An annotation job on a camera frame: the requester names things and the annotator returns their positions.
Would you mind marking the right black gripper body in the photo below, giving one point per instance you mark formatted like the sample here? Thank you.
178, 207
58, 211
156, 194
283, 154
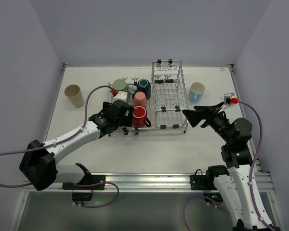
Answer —
208, 118

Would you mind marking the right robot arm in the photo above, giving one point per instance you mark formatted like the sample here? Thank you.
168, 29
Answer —
235, 181

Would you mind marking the silver wire dish rack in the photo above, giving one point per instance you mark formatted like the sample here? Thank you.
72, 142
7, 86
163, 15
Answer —
168, 98

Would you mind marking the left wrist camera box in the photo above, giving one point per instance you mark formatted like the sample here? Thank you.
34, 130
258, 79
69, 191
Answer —
121, 95

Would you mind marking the aluminium mounting rail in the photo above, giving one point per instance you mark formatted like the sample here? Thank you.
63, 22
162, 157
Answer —
153, 183

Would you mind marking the pink cup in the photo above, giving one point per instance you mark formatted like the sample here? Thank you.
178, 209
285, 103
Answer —
139, 99

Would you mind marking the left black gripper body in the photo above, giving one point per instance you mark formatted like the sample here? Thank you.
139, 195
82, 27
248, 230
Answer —
129, 116

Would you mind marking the tall beige cup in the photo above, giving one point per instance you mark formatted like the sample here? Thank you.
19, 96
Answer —
74, 94

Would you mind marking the right controller box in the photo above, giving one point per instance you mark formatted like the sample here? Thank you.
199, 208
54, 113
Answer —
212, 198

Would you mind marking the controller box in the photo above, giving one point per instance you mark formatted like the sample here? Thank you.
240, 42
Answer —
81, 198
212, 198

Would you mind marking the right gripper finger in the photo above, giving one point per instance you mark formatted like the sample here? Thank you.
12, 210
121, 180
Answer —
209, 109
194, 117

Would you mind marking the sage green mug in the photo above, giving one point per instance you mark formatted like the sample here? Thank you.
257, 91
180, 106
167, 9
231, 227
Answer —
121, 85

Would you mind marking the left controller box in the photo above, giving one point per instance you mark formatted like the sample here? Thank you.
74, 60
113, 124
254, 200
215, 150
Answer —
81, 198

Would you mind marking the light blue mug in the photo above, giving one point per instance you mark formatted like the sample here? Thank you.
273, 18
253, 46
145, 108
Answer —
196, 91

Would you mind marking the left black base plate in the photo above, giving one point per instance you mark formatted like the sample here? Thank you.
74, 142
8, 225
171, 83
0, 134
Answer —
94, 179

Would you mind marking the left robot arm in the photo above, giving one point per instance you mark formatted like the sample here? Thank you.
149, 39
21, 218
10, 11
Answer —
41, 161

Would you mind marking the dark teal mug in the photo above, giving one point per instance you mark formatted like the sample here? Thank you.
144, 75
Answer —
144, 86

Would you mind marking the red mug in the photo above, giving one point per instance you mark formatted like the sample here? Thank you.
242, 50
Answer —
139, 117

